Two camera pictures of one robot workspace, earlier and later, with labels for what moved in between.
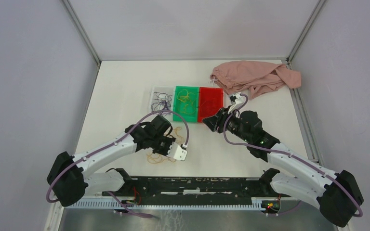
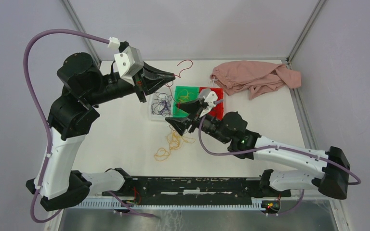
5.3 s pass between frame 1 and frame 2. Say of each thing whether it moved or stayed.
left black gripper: moved
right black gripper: moved
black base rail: stayed
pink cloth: stayed
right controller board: stayed
